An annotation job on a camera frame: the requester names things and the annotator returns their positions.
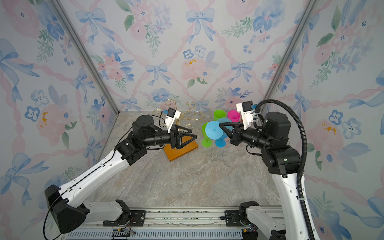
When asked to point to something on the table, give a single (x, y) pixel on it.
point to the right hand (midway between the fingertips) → (220, 124)
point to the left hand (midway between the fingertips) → (193, 133)
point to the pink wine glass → (234, 115)
